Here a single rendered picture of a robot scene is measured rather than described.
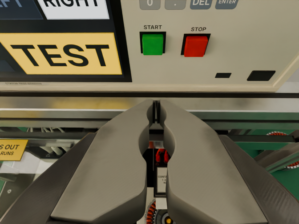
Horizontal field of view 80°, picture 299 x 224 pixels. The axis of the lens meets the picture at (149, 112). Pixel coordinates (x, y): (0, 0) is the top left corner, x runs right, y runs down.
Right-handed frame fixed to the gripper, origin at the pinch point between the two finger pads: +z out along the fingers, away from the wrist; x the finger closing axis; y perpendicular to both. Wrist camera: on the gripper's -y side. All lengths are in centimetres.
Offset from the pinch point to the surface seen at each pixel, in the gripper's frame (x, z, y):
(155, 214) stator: 0.5, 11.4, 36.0
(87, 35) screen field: -6.0, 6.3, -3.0
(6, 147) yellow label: -19.3, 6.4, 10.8
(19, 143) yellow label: -17.9, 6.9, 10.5
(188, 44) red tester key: 2.7, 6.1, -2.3
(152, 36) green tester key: -0.3, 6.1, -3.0
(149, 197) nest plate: -1.0, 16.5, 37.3
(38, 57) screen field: -11.6, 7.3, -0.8
